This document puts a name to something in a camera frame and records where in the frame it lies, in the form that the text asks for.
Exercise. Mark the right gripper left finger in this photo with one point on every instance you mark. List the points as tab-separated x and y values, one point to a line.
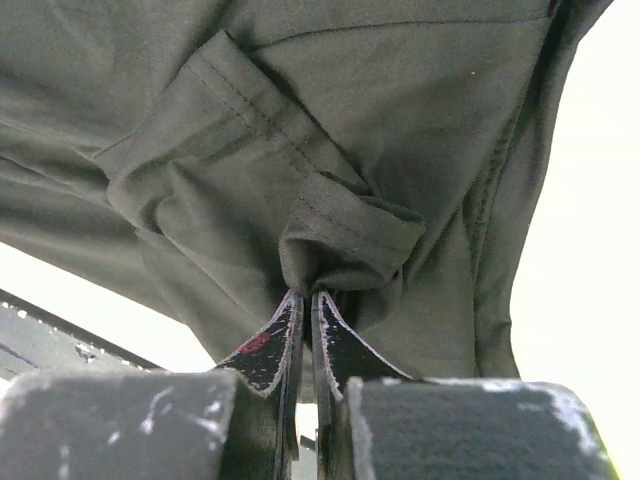
236	421

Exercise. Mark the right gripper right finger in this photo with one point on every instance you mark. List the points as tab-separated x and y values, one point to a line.
376	422

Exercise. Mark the black t shirt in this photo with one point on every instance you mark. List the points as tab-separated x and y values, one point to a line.
204	157

